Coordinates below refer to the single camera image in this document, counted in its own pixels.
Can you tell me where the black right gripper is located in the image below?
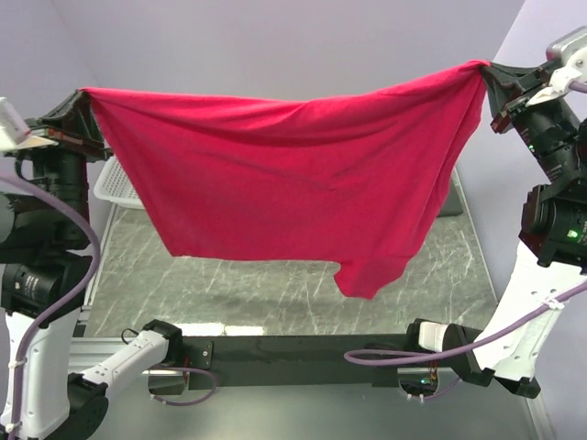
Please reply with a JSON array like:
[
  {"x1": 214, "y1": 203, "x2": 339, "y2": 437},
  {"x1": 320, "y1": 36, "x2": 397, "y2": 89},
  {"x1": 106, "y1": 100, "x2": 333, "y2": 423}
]
[{"x1": 480, "y1": 59, "x2": 584, "y2": 182}]

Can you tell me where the white perforated plastic basket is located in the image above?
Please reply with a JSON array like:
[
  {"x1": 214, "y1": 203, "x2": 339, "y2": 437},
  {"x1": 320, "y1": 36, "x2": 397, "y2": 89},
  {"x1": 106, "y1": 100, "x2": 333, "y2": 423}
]
[{"x1": 94, "y1": 156, "x2": 144, "y2": 209}]

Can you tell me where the crimson red t-shirt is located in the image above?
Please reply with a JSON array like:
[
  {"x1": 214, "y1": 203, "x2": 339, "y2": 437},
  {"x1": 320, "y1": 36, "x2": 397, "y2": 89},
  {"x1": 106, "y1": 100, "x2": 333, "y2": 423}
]
[{"x1": 86, "y1": 60, "x2": 485, "y2": 300}]

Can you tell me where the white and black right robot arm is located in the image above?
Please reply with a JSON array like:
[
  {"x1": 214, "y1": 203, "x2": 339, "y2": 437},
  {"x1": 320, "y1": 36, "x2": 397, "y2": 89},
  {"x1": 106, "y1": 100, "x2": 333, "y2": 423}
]
[{"x1": 402, "y1": 60, "x2": 586, "y2": 399}]

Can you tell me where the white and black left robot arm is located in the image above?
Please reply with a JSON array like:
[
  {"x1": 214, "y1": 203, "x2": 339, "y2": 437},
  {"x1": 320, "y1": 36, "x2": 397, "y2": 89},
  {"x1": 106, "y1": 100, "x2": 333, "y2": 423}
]
[{"x1": 1, "y1": 91, "x2": 187, "y2": 439}]

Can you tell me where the black wedge block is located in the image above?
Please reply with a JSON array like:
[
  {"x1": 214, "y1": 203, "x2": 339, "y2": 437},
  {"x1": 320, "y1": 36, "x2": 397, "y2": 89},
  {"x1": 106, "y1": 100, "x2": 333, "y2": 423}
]
[{"x1": 437, "y1": 170, "x2": 463, "y2": 218}]

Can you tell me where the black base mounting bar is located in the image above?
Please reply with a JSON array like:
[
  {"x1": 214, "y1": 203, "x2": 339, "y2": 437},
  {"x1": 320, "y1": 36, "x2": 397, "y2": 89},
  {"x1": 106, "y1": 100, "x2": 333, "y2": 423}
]
[{"x1": 183, "y1": 334, "x2": 406, "y2": 387}]

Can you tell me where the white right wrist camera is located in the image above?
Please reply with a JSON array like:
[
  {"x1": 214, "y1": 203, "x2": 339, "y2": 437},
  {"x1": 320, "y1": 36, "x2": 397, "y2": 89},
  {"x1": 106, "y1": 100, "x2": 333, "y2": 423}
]
[{"x1": 526, "y1": 26, "x2": 586, "y2": 107}]

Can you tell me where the aluminium frame rail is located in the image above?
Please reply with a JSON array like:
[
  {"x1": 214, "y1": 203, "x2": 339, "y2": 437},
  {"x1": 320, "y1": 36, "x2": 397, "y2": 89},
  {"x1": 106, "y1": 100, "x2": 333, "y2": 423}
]
[{"x1": 69, "y1": 337, "x2": 126, "y2": 372}]

